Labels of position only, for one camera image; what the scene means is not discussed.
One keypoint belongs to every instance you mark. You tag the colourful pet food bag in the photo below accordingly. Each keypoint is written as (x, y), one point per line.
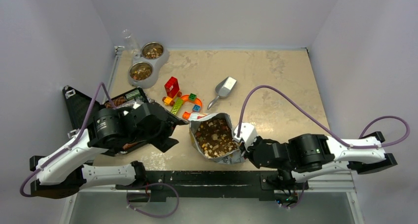
(212, 137)

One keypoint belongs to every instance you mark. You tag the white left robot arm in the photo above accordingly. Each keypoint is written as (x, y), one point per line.
(66, 172)

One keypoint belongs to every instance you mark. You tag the black poker chip case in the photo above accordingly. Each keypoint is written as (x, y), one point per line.
(77, 105)

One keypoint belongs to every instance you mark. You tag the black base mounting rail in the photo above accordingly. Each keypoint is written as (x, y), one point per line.
(261, 185)

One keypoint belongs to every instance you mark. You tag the aluminium frame rail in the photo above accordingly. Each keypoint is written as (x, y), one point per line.
(336, 182)

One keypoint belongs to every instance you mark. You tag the clear water bottle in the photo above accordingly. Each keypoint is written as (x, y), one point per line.
(131, 44)

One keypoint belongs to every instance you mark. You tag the grey double pet bowl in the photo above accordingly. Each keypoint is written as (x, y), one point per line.
(145, 68)

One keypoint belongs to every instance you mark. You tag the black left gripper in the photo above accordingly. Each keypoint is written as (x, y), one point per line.
(163, 141)

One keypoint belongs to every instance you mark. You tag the silver metal scoop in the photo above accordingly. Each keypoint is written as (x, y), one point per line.
(223, 89)

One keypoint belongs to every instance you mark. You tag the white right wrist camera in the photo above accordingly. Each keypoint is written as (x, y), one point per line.
(245, 133)

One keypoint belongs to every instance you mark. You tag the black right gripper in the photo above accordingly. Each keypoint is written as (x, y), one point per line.
(248, 150)

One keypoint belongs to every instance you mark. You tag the red toy block frame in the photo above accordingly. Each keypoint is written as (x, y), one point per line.
(172, 89)

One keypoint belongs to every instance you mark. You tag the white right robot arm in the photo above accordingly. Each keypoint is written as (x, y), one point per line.
(311, 155)

